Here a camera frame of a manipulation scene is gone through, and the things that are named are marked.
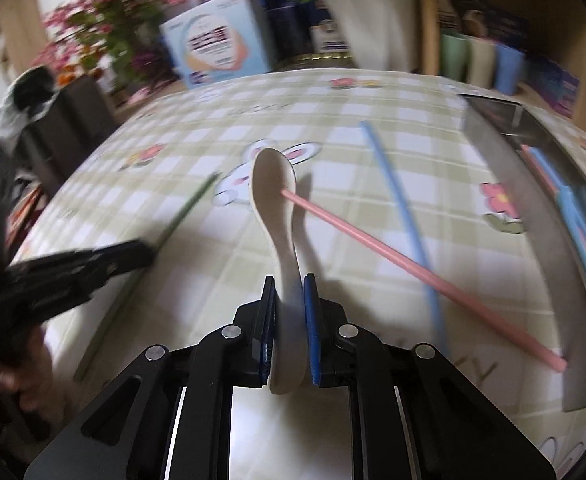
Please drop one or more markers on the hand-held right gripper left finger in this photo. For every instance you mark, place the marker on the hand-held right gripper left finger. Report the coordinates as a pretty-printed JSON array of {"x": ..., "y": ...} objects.
[{"x": 268, "y": 320}]

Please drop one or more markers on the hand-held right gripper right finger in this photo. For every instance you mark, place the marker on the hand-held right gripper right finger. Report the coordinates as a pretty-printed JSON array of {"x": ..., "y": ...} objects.
[{"x": 313, "y": 330}]

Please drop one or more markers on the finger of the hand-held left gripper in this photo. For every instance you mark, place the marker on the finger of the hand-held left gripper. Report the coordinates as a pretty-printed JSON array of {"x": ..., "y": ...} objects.
[
  {"x": 68, "y": 295},
  {"x": 88, "y": 260}
]

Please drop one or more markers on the green chopstick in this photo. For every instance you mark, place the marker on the green chopstick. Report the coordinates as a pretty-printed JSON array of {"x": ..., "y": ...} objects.
[{"x": 190, "y": 207}]

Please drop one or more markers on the cream spoon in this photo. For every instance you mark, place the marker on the cream spoon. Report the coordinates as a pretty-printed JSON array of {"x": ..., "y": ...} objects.
[{"x": 273, "y": 185}]

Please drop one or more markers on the steel utensil tray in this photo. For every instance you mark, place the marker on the steel utensil tray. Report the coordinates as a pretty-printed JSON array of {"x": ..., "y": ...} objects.
[{"x": 558, "y": 270}]

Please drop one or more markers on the pink chopstick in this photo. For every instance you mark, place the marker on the pink chopstick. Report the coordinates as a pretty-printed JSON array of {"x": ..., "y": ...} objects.
[
  {"x": 398, "y": 262},
  {"x": 529, "y": 157}
]

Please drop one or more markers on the blue chopstick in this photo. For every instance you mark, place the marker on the blue chopstick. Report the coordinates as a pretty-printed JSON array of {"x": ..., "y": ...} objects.
[
  {"x": 548, "y": 170},
  {"x": 407, "y": 210}
]

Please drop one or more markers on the person's left hand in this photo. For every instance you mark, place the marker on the person's left hand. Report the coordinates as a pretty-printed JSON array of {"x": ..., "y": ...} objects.
[{"x": 33, "y": 380}]

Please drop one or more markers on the dark cabinet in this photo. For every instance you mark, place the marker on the dark cabinet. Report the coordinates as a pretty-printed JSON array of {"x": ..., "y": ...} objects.
[{"x": 73, "y": 130}]

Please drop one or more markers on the checkered rabbit print tablecloth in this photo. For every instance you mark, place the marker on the checkered rabbit print tablecloth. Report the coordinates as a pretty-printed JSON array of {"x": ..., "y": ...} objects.
[{"x": 333, "y": 160}]

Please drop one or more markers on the black and white object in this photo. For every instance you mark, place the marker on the black and white object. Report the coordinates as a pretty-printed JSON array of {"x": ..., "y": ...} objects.
[{"x": 28, "y": 92}]

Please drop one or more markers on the pink artificial flower plant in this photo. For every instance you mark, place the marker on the pink artificial flower plant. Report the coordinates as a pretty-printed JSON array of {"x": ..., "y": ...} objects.
[{"x": 103, "y": 20}]

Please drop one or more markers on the white and blue carton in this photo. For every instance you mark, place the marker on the white and blue carton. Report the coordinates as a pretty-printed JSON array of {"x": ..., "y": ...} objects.
[{"x": 213, "y": 40}]

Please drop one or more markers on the gold tray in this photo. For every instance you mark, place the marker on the gold tray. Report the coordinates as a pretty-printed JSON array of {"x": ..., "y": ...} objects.
[{"x": 313, "y": 60}]

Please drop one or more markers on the small white blue box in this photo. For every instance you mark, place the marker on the small white blue box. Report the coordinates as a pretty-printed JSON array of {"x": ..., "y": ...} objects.
[{"x": 328, "y": 37}]

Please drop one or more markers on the green cup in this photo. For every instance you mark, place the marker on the green cup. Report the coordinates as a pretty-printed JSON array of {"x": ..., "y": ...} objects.
[{"x": 455, "y": 57}]

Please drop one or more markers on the white pot with red flowers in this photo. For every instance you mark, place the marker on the white pot with red flowers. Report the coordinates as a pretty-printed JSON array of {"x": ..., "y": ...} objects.
[{"x": 368, "y": 25}]

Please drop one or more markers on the beige cup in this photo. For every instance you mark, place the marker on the beige cup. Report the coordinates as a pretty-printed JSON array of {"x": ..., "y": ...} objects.
[{"x": 482, "y": 62}]

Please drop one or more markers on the blue cup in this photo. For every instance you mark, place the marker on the blue cup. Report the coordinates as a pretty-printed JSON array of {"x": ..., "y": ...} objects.
[{"x": 509, "y": 67}]

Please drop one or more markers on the wooden shelf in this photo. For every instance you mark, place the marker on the wooden shelf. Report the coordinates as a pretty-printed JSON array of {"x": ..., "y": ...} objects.
[{"x": 430, "y": 20}]

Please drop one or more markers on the purple box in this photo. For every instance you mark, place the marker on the purple box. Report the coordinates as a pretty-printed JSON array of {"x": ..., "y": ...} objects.
[{"x": 553, "y": 85}]

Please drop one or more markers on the dark blue picture box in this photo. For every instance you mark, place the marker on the dark blue picture box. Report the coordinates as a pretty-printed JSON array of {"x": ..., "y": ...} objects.
[{"x": 493, "y": 20}]

